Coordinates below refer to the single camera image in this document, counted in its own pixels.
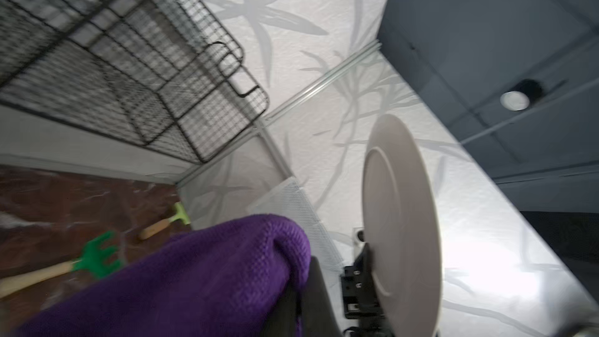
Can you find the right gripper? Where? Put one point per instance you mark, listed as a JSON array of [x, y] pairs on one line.
[[309, 312]]

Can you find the purple cloth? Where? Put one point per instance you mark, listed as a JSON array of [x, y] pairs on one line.
[[220, 281]]

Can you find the striped white round plate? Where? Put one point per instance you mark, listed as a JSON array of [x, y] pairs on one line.
[[401, 229]]

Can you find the ceiling light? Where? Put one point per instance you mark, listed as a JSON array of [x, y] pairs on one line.
[[515, 101]]

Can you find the green rake wooden handle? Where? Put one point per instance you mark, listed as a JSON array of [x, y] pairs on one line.
[[97, 258]]

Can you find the black wire wall basket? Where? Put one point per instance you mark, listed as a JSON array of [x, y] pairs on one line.
[[162, 75]]

